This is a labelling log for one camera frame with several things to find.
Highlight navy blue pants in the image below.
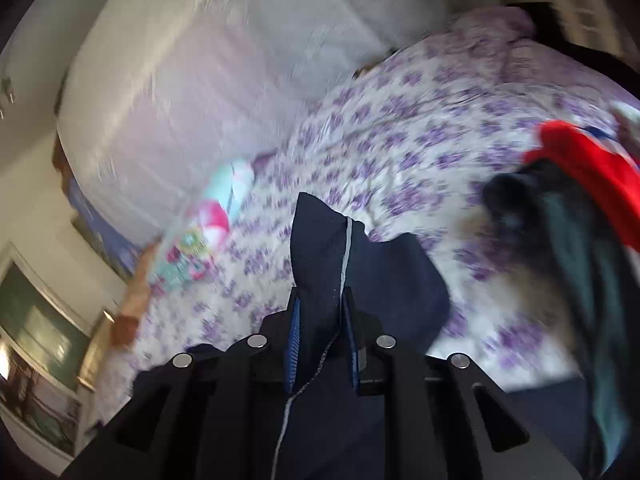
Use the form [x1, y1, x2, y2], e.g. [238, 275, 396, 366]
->
[131, 192, 452, 480]

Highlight purple floral bed quilt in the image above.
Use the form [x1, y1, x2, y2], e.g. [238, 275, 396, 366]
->
[91, 8, 638, 422]

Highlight dark teal garment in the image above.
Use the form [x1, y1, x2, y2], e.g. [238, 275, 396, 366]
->
[482, 160, 639, 479]

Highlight red blue white garment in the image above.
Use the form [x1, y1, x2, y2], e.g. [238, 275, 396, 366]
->
[524, 120, 640, 252]

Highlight white framed window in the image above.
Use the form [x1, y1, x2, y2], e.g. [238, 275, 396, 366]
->
[1, 243, 113, 392]

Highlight blue landscape wall poster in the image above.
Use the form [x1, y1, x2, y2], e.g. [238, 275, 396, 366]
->
[67, 178, 141, 281]

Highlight folded teal pink floral blanket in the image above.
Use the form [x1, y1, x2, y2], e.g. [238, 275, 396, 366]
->
[148, 159, 255, 292]

